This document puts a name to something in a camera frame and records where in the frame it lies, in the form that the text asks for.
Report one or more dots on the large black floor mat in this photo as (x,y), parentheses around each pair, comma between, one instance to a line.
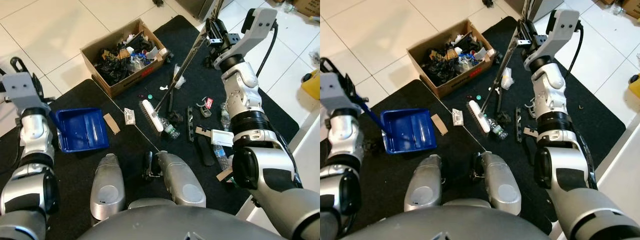
(590,110)
(200,85)

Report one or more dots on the clear bottle with green label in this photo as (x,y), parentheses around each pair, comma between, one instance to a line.
(170,130)
(497,130)

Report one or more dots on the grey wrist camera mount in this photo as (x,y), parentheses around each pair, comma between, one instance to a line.
(256,30)
(22,90)
(335,92)
(560,30)

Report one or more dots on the clear plastic bottle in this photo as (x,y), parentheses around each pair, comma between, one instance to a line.
(221,157)
(225,117)

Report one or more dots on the small black floor mat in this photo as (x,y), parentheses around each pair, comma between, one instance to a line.
(75,175)
(390,175)

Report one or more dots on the white printed card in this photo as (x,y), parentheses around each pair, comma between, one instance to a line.
(457,117)
(130,117)

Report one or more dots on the red and white wrapper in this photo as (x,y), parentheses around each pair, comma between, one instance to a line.
(208,103)

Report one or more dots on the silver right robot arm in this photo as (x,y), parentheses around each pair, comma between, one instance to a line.
(565,165)
(265,165)

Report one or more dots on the brown cardboard scrap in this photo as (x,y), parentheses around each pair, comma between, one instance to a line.
(112,124)
(439,124)

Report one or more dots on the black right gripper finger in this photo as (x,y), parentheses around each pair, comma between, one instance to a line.
(214,25)
(216,42)
(524,42)
(524,25)

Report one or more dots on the long black plastic strip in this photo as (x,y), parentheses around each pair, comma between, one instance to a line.
(190,125)
(519,126)

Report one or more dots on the silver robot leg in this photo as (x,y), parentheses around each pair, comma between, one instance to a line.
(422,187)
(107,190)
(182,182)
(502,185)

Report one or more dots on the grey robot torso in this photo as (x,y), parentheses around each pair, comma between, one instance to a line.
(445,226)
(175,225)

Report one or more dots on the black caster wheel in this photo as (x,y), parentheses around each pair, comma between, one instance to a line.
(487,2)
(158,2)

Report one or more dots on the brown cardboard box of rubbish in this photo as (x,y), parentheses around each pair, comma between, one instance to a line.
(450,86)
(127,85)

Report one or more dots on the brown carton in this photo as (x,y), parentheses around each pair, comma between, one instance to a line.
(306,6)
(632,7)

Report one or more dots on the blue plastic dustpan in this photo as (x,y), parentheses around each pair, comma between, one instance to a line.
(80,130)
(407,131)

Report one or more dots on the black shoe insole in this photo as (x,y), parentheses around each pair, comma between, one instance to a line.
(205,150)

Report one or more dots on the silver left robot leg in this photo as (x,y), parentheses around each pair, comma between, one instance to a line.
(422,187)
(107,190)

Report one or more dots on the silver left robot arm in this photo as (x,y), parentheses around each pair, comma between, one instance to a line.
(336,185)
(27,187)

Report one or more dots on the black plastic bag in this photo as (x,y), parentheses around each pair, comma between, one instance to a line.
(111,67)
(437,65)

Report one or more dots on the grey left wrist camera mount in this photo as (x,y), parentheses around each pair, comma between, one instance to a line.
(22,90)
(335,92)

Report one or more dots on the flat white paper box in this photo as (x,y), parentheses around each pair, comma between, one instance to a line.
(222,138)

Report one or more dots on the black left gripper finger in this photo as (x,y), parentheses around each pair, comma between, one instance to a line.
(331,67)
(17,62)

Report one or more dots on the yellow plastic object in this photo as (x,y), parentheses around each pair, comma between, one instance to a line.
(635,86)
(311,86)

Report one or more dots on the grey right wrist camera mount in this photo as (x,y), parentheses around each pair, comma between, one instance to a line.
(256,30)
(560,30)

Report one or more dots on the broom with white brush head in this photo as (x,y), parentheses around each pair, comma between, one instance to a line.
(151,116)
(479,117)

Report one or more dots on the silver right robot leg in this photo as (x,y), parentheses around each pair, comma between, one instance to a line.
(502,185)
(182,182)

